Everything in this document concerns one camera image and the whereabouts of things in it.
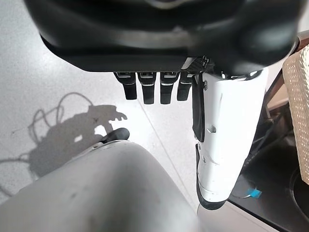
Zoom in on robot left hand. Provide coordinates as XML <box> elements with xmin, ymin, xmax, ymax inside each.
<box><xmin>24</xmin><ymin>0</ymin><xmax>302</xmax><ymax>210</ymax></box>

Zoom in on cream wicker basket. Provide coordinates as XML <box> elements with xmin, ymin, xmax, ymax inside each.
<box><xmin>282</xmin><ymin>44</ymin><xmax>309</xmax><ymax>184</ymax></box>

